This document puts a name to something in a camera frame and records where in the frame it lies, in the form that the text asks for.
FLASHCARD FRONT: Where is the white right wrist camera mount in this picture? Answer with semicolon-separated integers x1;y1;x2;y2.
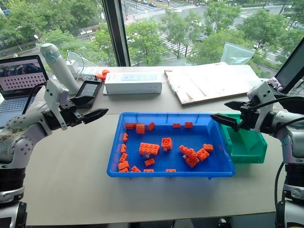
247;82;276;133

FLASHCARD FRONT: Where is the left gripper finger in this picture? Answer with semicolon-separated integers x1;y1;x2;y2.
71;96;95;109
83;108;109;124

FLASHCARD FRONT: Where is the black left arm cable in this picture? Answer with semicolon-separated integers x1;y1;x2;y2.
22;84;46;115

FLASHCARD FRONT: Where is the white insulated bottle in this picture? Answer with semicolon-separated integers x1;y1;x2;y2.
39;43;81;95

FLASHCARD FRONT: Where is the white charger cable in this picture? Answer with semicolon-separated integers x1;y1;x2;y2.
66;49;99;72

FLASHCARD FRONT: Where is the orange plastic clip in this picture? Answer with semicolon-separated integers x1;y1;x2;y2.
95;69;110;81

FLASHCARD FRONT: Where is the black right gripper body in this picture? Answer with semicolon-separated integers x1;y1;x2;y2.
239;98;261;131

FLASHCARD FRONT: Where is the white power strip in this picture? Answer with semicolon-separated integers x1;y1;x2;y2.
70;66;102;79

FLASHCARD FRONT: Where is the blue plastic tray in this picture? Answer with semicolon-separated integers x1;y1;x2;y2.
106;112;236;179

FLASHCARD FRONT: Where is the white cardboard box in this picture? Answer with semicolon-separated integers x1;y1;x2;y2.
103;73;163;95

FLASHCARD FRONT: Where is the black laptop screen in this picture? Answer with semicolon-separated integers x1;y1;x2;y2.
274;37;304;95

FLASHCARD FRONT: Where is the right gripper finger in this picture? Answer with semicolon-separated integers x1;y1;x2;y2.
210;114;242;132
224;101;250;112

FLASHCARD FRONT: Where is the small purple patterned object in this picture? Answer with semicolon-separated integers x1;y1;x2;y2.
267;77;284;93

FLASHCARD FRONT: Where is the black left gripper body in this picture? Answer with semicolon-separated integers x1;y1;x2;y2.
59;99;85;128

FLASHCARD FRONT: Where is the green plastic bin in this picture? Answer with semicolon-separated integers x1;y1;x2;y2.
219;113;268;165

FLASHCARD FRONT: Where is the wooden board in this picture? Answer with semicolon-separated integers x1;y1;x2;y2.
164;62;260;107

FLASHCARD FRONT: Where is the white charger plug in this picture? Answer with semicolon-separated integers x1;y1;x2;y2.
66;59;77;72

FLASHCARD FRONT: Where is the black handheld controller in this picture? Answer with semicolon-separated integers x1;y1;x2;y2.
75;75;103;98

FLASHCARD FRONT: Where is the clear plastic bag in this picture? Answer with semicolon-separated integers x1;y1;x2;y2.
220;42;257;67

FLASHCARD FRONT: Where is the black window frame post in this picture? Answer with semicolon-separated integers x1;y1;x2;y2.
101;0;131;67

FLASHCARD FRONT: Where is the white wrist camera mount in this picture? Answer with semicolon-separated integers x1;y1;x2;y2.
44;79;70;131
247;82;276;133

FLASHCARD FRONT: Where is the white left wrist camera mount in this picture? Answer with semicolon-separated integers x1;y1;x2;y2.
44;79;70;131

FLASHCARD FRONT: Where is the open silver laptop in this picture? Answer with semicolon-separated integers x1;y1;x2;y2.
0;55;50;129

